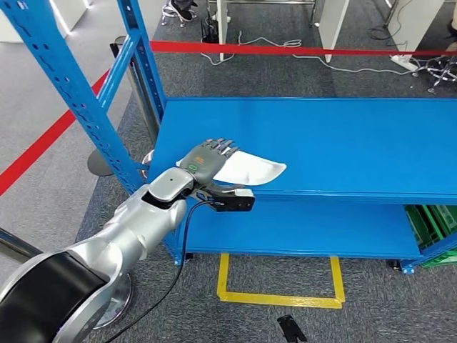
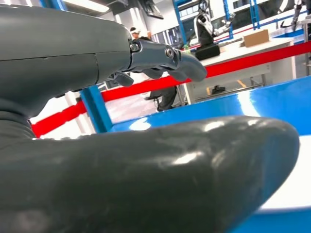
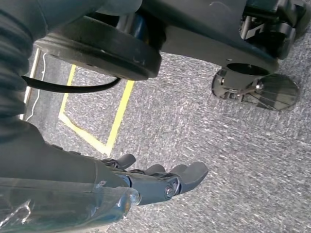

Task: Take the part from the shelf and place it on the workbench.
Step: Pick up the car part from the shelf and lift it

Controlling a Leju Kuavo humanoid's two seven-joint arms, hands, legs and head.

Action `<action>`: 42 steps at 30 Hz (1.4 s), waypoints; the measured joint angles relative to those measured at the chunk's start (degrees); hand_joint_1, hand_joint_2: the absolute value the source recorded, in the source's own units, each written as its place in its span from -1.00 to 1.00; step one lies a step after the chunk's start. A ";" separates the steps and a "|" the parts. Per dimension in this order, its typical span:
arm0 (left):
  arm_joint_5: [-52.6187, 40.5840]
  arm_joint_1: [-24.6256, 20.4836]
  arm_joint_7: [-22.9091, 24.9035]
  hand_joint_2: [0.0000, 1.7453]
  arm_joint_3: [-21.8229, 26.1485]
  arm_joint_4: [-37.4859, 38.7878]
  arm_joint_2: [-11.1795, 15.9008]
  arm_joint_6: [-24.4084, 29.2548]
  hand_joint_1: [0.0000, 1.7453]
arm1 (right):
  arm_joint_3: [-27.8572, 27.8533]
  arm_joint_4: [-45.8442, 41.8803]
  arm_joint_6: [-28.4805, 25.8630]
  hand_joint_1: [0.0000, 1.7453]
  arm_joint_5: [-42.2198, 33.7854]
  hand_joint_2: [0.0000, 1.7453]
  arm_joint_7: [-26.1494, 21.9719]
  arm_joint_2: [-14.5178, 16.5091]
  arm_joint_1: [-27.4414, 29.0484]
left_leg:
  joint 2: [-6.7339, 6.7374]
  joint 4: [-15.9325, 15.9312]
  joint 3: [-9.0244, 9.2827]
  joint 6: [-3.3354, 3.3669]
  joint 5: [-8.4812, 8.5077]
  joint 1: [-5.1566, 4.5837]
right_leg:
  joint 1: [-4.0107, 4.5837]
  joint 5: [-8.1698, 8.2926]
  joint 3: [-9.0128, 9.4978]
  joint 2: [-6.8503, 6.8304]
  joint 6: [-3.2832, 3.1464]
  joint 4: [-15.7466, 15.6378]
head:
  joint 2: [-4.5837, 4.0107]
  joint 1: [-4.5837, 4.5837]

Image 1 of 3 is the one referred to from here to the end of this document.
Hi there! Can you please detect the black stanchion post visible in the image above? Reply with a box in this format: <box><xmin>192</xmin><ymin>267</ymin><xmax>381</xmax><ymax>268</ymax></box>
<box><xmin>87</xmin><ymin>147</ymin><xmax>116</xmax><ymax>178</ymax></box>

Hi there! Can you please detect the chrome stanchion post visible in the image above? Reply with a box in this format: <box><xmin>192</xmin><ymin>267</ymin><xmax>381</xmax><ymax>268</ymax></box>
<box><xmin>0</xmin><ymin>227</ymin><xmax>133</xmax><ymax>330</ymax></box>

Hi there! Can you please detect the white curved plastic part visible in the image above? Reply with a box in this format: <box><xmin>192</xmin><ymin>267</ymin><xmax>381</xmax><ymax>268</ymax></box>
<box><xmin>175</xmin><ymin>147</ymin><xmax>287</xmax><ymax>187</ymax></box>

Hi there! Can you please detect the blue metal shelf rack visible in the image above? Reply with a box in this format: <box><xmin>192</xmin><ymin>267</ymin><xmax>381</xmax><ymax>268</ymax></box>
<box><xmin>0</xmin><ymin>0</ymin><xmax>457</xmax><ymax>276</ymax></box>

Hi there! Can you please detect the red barrier belt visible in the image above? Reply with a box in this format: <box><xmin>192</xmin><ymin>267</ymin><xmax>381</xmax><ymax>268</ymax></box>
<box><xmin>0</xmin><ymin>69</ymin><xmax>109</xmax><ymax>197</ymax></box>
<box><xmin>150</xmin><ymin>40</ymin><xmax>457</xmax><ymax>59</ymax></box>

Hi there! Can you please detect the green plastic crate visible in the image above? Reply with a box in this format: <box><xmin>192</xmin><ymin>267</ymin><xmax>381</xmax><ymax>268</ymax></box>
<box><xmin>421</xmin><ymin>249</ymin><xmax>457</xmax><ymax>269</ymax></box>
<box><xmin>403</xmin><ymin>204</ymin><xmax>457</xmax><ymax>253</ymax></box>

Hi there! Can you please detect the white table leg panel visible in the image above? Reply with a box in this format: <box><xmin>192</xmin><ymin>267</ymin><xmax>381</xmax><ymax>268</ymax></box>
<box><xmin>387</xmin><ymin>0</ymin><xmax>445</xmax><ymax>62</ymax></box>
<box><xmin>317</xmin><ymin>0</ymin><xmax>351</xmax><ymax>64</ymax></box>
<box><xmin>216</xmin><ymin>0</ymin><xmax>229</xmax><ymax>61</ymax></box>

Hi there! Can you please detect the chrome chair base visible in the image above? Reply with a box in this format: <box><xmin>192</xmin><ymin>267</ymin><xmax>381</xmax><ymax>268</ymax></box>
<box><xmin>414</xmin><ymin>56</ymin><xmax>457</xmax><ymax>93</ymax></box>

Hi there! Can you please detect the white floor cable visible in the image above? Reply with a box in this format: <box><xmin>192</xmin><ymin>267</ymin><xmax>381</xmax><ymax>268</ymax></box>
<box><xmin>199</xmin><ymin>30</ymin><xmax>415</xmax><ymax>76</ymax></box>

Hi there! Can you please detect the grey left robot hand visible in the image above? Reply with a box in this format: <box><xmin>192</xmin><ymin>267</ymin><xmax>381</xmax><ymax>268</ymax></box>
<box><xmin>179</xmin><ymin>138</ymin><xmax>247</xmax><ymax>196</ymax></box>

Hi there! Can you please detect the white power strip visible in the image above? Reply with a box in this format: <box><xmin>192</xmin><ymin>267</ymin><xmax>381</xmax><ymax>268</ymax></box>
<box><xmin>390</xmin><ymin>54</ymin><xmax>419</xmax><ymax>72</ymax></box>

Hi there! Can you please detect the dark stanchion with chrome base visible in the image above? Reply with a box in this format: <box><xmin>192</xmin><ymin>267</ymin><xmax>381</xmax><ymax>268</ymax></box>
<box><xmin>109</xmin><ymin>35</ymin><xmax>160</xmax><ymax>180</ymax></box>

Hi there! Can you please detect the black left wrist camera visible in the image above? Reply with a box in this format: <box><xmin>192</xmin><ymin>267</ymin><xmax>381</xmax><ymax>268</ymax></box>
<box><xmin>194</xmin><ymin>187</ymin><xmax>256</xmax><ymax>214</ymax></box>

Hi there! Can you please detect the person's shoe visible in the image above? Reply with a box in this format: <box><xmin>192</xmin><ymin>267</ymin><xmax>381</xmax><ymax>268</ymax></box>
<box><xmin>170</xmin><ymin>0</ymin><xmax>198</xmax><ymax>23</ymax></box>

